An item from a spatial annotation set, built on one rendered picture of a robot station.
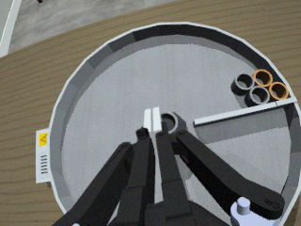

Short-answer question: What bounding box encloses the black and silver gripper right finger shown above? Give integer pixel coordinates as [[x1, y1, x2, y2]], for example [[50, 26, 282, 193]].
[[153, 106, 285, 226]]

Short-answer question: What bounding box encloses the bronze bushing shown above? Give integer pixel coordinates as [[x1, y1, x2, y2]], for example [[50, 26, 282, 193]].
[[267, 82, 289, 104], [252, 70, 273, 89]]

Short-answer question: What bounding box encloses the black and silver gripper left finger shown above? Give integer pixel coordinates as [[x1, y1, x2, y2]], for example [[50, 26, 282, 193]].
[[52, 109, 157, 226]]

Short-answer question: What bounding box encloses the grey metal bushing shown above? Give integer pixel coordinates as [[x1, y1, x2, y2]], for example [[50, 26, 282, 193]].
[[245, 86, 270, 107], [230, 73, 255, 96], [160, 111, 178, 135]]

